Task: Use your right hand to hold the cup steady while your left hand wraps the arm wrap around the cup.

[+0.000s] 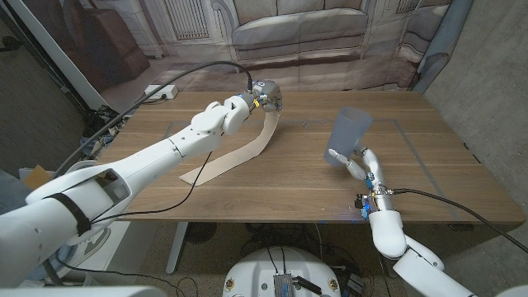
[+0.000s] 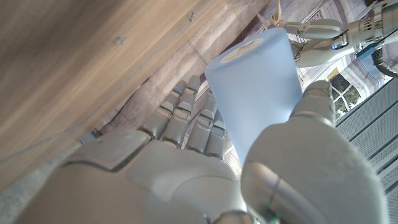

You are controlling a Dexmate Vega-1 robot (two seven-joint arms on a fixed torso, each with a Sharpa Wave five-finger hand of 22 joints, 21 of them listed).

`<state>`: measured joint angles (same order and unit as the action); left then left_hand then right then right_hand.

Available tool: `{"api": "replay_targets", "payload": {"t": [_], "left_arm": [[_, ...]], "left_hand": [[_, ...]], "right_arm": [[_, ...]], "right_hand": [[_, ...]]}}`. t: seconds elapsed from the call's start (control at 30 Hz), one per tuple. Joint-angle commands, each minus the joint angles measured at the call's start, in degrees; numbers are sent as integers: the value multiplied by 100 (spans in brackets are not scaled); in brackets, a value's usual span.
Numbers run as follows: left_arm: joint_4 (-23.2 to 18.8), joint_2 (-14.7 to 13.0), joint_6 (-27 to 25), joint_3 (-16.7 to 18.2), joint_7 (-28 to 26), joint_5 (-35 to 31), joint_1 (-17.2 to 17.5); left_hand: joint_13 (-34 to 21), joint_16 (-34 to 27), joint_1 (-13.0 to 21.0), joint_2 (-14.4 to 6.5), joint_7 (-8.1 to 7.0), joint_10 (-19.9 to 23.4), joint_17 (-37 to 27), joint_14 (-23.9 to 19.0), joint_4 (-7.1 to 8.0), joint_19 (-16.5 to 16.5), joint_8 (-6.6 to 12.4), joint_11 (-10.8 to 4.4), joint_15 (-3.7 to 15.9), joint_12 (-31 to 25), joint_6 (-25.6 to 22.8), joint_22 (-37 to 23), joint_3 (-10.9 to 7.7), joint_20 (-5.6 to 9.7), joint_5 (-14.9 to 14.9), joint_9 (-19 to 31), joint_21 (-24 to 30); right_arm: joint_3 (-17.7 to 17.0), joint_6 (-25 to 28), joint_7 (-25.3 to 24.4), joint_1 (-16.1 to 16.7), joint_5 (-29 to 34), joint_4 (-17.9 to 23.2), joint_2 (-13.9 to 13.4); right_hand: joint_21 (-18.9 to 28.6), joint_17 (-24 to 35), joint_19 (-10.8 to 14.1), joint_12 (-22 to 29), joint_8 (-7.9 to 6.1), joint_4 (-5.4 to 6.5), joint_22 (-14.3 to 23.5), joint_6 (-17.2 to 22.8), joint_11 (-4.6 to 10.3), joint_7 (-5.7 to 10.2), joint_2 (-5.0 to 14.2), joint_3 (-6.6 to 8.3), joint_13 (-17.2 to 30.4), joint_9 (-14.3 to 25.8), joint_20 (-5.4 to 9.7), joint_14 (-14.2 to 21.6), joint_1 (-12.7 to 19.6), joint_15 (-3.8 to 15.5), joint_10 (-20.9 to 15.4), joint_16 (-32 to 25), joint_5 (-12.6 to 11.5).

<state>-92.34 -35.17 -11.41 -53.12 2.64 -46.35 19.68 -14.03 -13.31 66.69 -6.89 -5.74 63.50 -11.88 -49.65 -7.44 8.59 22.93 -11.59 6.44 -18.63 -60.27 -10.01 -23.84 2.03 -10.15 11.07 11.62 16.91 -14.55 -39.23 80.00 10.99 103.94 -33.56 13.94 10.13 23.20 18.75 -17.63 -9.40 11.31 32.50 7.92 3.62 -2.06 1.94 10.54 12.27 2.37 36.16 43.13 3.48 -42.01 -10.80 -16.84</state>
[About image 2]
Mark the translucent blue plastic cup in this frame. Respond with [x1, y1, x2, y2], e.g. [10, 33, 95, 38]
[204, 27, 303, 166]

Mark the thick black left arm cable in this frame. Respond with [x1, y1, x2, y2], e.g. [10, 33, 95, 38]
[371, 48, 398, 79]

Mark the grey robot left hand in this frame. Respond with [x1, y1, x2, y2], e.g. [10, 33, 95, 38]
[281, 11, 384, 68]

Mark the grey perforated panel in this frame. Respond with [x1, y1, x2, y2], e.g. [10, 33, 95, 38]
[335, 77, 398, 224]

